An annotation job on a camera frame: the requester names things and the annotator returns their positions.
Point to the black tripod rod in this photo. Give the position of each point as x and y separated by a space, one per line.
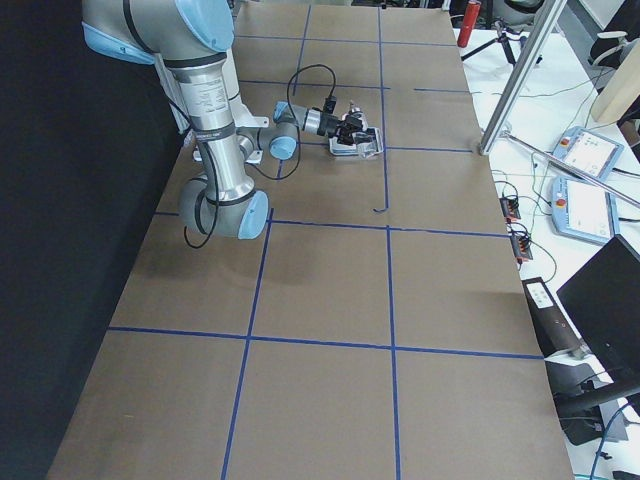
504 36

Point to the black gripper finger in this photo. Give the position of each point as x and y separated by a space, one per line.
350 137

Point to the teach pendant near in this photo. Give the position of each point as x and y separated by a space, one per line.
583 211

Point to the red circuit board lower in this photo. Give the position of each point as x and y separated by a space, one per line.
521 245

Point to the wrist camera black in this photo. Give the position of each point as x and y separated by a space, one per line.
329 104

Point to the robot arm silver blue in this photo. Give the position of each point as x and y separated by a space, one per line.
194 39

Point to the red cylinder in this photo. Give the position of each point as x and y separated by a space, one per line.
470 16

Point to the teach pendant far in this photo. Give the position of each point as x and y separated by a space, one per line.
588 151

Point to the teach pendant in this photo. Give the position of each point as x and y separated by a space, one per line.
588 151
583 211

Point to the black electronics box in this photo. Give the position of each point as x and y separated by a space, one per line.
553 331

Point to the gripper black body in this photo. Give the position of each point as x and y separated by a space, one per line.
331 125

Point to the black monitor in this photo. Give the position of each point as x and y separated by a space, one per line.
602 301

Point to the red circuit board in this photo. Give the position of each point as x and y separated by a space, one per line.
521 245
510 209

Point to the aluminium frame post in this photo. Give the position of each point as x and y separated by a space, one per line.
548 16

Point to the glass sauce bottle metal pourer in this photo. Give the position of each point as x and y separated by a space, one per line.
373 143

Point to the red circuit board upper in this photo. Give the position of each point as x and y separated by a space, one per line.
510 209

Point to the digital kitchen scale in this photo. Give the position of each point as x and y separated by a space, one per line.
342 151

